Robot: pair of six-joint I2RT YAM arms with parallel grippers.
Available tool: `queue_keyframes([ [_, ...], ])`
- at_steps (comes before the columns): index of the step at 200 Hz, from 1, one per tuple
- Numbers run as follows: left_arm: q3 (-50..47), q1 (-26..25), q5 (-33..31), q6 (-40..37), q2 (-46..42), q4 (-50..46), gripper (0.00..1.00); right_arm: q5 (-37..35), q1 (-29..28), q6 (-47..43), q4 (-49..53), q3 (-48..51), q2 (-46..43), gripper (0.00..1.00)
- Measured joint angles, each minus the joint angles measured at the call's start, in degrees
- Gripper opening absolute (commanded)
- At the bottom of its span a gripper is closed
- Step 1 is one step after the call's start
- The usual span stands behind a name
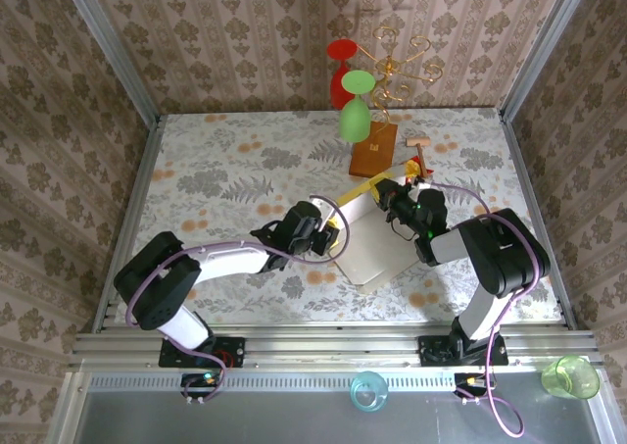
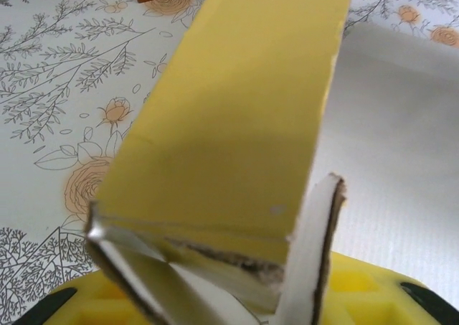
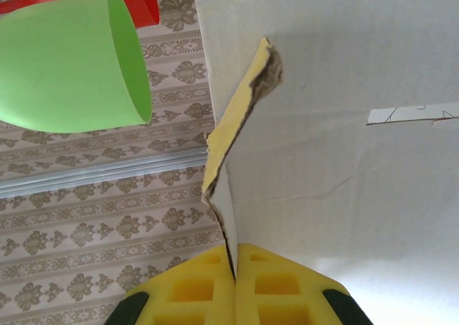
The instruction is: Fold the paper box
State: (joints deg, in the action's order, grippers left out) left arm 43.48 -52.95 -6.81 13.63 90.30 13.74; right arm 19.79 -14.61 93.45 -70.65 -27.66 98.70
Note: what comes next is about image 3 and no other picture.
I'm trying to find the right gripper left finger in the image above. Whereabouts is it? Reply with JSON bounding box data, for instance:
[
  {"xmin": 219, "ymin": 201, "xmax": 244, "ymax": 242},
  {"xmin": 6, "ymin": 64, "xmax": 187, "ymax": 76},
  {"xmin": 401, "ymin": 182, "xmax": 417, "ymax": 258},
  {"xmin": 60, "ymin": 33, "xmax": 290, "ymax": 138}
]
[{"xmin": 105, "ymin": 245, "xmax": 237, "ymax": 325}]

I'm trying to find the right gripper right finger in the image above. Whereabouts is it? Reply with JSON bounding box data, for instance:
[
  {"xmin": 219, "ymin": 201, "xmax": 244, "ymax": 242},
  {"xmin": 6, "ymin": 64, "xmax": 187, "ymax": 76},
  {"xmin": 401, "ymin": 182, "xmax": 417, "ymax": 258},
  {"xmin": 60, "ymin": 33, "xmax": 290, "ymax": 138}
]
[{"xmin": 235, "ymin": 242, "xmax": 374, "ymax": 325}]

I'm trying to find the yellow paper box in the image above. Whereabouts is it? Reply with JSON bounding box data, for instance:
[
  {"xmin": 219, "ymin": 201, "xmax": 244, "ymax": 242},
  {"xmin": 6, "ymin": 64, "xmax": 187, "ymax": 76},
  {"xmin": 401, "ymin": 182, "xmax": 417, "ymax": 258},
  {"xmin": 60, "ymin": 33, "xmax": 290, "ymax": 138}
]
[{"xmin": 195, "ymin": 0, "xmax": 459, "ymax": 325}]

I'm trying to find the green plastic wine glass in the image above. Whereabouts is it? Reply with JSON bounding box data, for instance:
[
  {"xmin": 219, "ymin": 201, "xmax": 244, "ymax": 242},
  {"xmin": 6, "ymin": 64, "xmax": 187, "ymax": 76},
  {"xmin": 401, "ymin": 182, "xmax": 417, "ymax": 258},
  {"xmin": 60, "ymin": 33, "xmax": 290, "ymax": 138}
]
[{"xmin": 0, "ymin": 0, "xmax": 154, "ymax": 135}]

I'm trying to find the red plastic wine glass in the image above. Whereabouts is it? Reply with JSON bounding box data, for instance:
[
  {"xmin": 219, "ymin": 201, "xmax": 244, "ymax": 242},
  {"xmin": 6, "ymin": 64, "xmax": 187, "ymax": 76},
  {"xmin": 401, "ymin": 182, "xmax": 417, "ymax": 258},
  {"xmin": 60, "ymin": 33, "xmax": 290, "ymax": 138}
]
[{"xmin": 0, "ymin": 0, "xmax": 161, "ymax": 28}]

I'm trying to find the aluminium frame post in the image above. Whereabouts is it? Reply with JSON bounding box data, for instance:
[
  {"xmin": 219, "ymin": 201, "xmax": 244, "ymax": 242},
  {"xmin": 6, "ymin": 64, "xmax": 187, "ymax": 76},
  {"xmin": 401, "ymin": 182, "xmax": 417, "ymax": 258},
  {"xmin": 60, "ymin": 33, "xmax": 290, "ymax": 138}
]
[{"xmin": 0, "ymin": 149, "xmax": 209, "ymax": 199}]

